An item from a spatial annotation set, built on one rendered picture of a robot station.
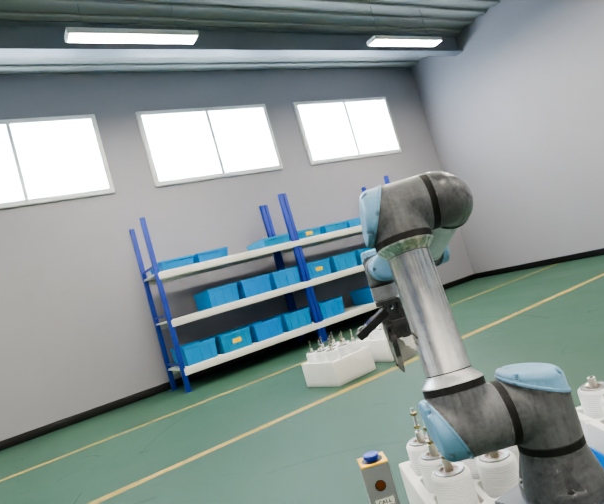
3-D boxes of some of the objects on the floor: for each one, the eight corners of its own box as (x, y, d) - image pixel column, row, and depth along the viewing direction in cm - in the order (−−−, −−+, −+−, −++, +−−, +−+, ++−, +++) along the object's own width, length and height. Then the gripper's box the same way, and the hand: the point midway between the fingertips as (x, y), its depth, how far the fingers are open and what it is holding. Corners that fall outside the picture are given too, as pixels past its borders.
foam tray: (376, 368, 384) (369, 346, 385) (339, 386, 360) (332, 362, 361) (343, 370, 415) (337, 349, 416) (307, 387, 391) (300, 364, 392)
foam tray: (619, 548, 117) (595, 471, 118) (460, 601, 114) (437, 522, 115) (534, 483, 155) (517, 426, 156) (414, 522, 153) (397, 463, 154)
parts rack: (428, 303, 725) (389, 174, 736) (186, 393, 532) (138, 217, 543) (399, 307, 780) (363, 187, 791) (169, 390, 586) (126, 231, 597)
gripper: (406, 295, 144) (428, 368, 143) (399, 294, 155) (419, 361, 154) (377, 303, 144) (399, 376, 143) (372, 302, 155) (392, 369, 154)
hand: (399, 367), depth 148 cm, fingers open, 3 cm apart
